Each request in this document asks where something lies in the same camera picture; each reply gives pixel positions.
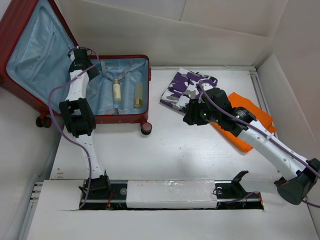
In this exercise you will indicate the red hard-shell suitcase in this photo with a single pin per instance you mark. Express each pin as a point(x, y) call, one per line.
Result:
point(34, 66)

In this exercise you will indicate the gold bottle clear cap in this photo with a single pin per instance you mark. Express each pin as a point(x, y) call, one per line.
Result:
point(117, 91)

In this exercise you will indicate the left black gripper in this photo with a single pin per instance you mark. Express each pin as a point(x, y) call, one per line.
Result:
point(94, 74)

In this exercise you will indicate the white foam block on rail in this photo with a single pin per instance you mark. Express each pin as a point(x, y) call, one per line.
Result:
point(171, 194)

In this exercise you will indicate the purple camouflage garment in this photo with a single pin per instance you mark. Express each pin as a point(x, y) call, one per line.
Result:
point(184, 87)

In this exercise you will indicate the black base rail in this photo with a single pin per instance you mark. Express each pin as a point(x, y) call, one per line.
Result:
point(228, 198)

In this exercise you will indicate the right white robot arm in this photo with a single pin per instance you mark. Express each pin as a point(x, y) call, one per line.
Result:
point(297, 175)

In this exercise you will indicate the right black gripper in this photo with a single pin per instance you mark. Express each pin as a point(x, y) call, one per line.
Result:
point(191, 116)

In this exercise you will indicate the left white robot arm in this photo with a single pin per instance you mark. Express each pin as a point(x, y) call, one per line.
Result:
point(80, 122)

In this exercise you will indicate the orange cloth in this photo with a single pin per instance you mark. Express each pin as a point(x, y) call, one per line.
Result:
point(265, 119)

